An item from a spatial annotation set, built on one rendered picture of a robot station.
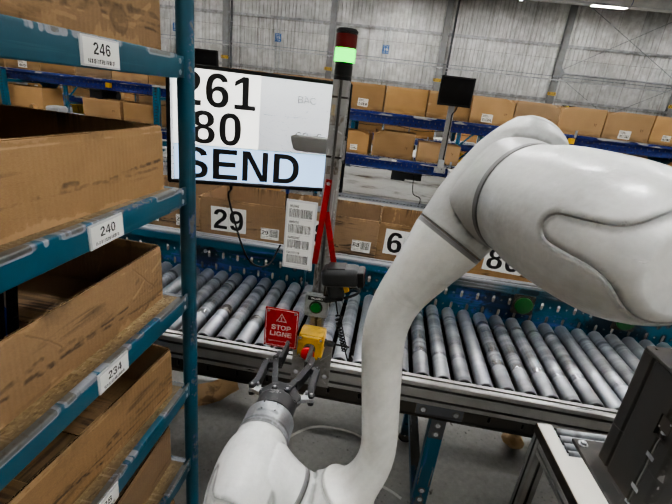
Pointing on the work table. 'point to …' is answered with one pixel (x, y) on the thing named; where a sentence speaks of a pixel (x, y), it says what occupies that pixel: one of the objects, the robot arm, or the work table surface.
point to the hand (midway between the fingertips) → (296, 355)
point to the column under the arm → (637, 438)
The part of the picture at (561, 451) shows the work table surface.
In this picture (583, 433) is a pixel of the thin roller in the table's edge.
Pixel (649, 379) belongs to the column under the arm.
